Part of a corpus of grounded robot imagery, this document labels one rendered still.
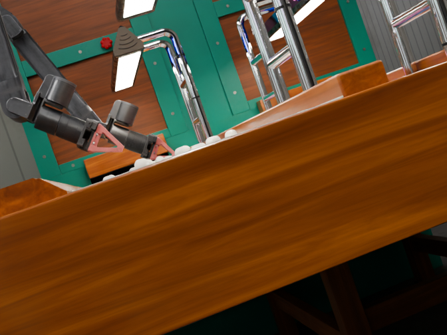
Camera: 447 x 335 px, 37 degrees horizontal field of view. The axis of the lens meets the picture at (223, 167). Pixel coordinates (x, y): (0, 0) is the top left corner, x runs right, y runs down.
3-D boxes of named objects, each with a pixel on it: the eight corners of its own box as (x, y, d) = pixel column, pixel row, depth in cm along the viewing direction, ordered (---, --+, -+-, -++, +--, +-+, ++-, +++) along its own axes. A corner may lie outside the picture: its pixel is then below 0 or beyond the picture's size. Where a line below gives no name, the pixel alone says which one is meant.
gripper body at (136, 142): (153, 138, 201) (129, 129, 200) (155, 135, 191) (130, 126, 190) (146, 158, 201) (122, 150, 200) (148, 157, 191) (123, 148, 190)
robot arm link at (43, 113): (30, 127, 155) (28, 124, 149) (42, 100, 156) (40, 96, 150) (59, 138, 156) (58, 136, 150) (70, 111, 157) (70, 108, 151)
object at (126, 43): (115, 57, 169) (105, 30, 169) (112, 93, 230) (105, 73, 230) (145, 47, 171) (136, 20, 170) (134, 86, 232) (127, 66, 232)
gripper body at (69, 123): (95, 125, 160) (65, 113, 159) (95, 121, 150) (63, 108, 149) (84, 150, 159) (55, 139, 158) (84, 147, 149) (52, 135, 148)
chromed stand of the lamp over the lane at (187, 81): (165, 190, 191) (112, 41, 190) (159, 191, 210) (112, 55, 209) (227, 168, 194) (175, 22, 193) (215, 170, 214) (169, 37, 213)
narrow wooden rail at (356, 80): (370, 172, 71) (336, 73, 71) (179, 186, 249) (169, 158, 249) (416, 155, 72) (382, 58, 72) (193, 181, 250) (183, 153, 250)
